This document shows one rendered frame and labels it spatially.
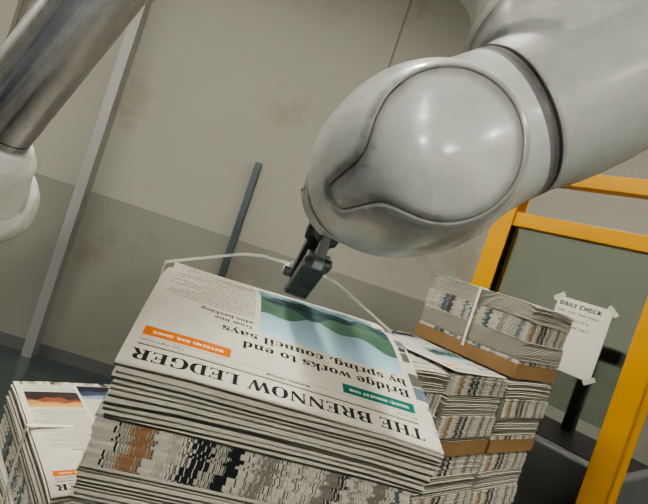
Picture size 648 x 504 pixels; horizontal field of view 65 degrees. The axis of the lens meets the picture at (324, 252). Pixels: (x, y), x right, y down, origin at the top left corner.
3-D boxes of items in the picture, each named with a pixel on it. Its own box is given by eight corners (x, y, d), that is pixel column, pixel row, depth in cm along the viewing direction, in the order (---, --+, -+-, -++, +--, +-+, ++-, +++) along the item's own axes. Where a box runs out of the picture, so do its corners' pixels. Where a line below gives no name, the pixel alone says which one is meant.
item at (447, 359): (352, 324, 152) (354, 320, 152) (408, 334, 171) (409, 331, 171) (455, 374, 125) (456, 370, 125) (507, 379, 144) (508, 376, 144)
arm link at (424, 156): (335, 282, 37) (488, 210, 39) (405, 302, 21) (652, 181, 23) (274, 144, 36) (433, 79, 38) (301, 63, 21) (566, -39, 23)
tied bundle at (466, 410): (327, 394, 153) (352, 322, 152) (387, 397, 173) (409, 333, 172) (426, 462, 125) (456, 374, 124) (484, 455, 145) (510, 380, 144)
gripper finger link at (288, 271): (354, 212, 50) (353, 221, 49) (316, 280, 57) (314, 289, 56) (317, 198, 49) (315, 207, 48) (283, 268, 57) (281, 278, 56)
